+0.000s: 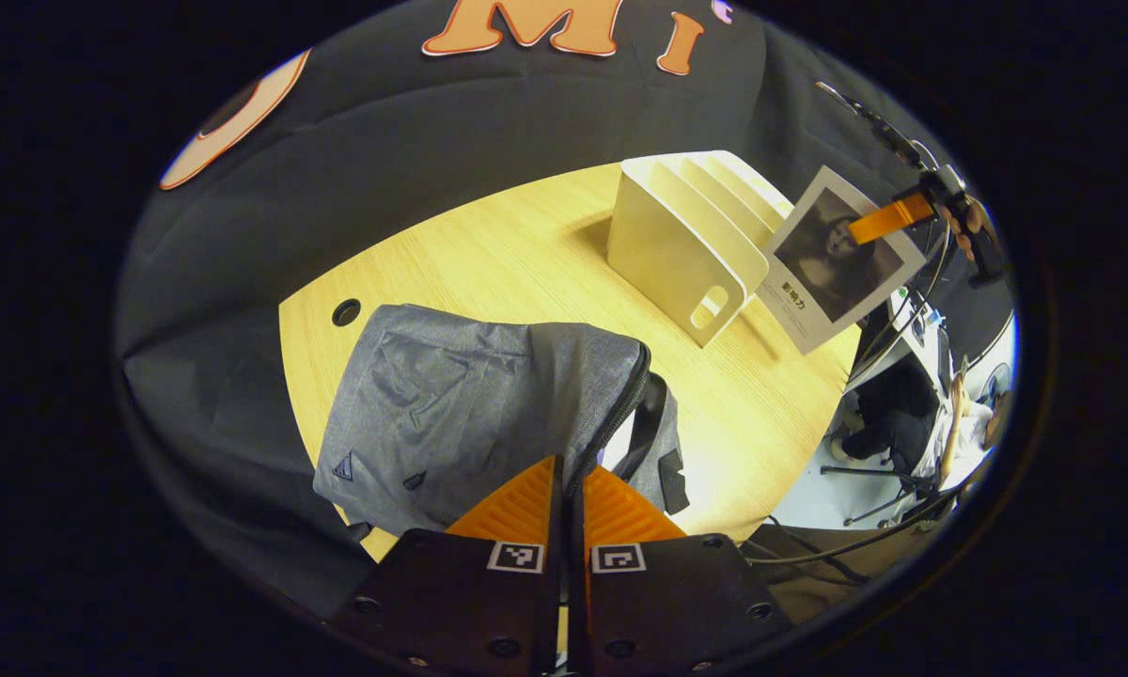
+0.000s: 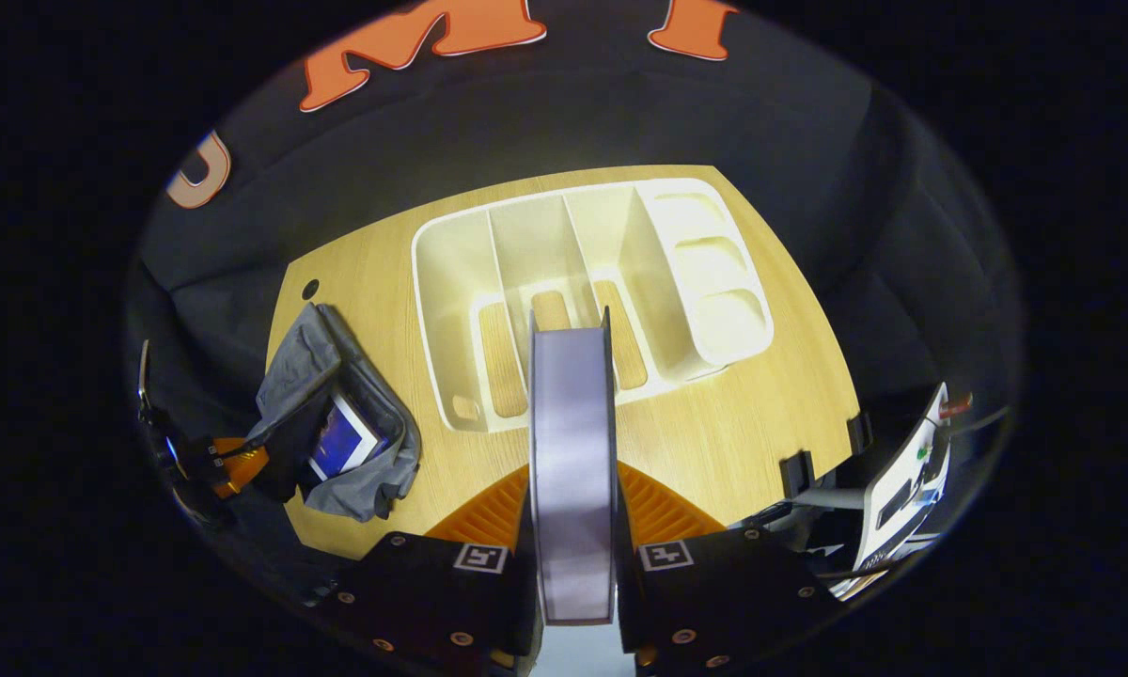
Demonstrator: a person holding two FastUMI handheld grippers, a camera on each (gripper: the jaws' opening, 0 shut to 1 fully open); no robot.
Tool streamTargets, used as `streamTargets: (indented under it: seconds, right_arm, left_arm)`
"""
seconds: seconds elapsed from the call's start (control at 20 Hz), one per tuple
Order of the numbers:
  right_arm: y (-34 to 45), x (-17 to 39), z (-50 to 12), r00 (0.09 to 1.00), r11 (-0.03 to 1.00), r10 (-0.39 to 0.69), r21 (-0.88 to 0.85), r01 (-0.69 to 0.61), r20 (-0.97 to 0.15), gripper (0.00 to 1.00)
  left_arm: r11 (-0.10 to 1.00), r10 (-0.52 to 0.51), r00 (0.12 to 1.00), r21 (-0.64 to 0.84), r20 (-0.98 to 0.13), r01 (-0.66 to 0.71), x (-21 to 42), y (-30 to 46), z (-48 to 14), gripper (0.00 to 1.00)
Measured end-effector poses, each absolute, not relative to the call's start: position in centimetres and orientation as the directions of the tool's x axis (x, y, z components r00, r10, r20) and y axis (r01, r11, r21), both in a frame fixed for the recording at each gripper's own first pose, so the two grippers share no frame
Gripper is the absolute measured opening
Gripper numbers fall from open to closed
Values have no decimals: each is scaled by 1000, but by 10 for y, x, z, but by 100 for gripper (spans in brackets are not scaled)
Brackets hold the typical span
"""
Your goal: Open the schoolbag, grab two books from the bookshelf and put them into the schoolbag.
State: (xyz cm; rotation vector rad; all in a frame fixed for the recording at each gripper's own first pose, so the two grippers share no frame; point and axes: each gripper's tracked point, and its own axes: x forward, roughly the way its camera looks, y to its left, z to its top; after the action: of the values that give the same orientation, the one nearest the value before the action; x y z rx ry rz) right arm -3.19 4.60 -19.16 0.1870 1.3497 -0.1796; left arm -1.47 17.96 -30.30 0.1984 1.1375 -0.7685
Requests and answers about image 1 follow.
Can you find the white workstation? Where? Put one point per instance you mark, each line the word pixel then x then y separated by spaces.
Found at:
pixel 916 329

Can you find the grey schoolbag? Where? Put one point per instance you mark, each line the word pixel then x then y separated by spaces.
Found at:
pixel 451 395

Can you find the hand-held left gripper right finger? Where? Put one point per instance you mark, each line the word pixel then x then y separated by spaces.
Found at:
pixel 677 602

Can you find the black backdrop cloth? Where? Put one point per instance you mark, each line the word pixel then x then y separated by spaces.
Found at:
pixel 432 141

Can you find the white bookshelf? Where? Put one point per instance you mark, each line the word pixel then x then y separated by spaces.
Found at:
pixel 663 254

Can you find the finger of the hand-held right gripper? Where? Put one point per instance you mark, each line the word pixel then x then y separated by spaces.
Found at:
pixel 888 218

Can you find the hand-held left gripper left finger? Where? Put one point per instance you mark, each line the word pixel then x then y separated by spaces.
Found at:
pixel 461 602

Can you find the white portrait cover book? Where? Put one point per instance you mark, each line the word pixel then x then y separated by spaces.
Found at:
pixel 837 273

